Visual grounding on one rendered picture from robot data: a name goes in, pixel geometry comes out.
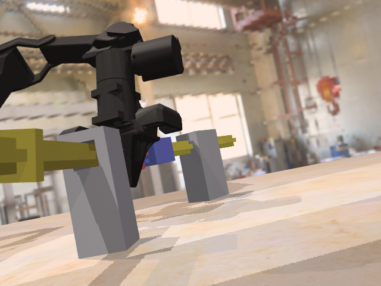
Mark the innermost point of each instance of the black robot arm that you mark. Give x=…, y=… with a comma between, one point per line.
x=117, y=53

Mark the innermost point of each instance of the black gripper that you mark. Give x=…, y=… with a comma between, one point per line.
x=116, y=103

